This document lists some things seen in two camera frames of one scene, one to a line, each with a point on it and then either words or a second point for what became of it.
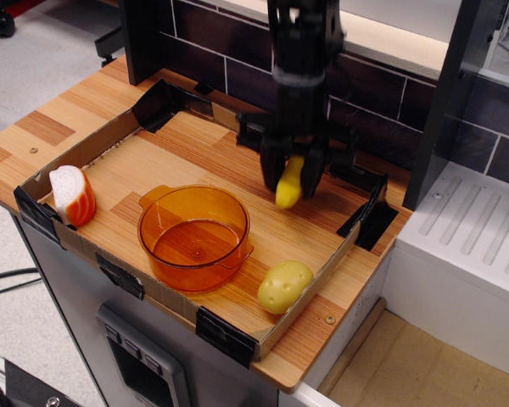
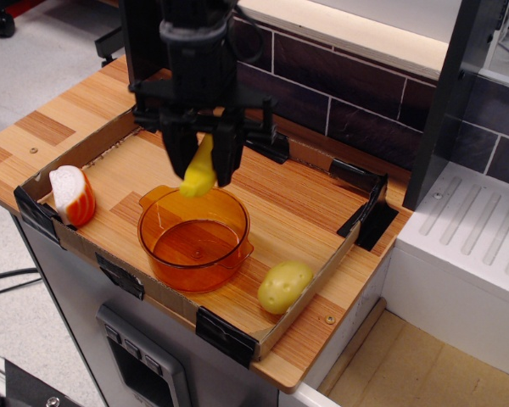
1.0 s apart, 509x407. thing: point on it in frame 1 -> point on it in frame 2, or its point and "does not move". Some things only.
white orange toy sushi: [74, 194] does not move
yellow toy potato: [282, 283] does not move
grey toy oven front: [141, 354] does not move
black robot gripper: [300, 115] -> [202, 79]
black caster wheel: [3, 24] does not move
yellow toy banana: [289, 187] -> [199, 174]
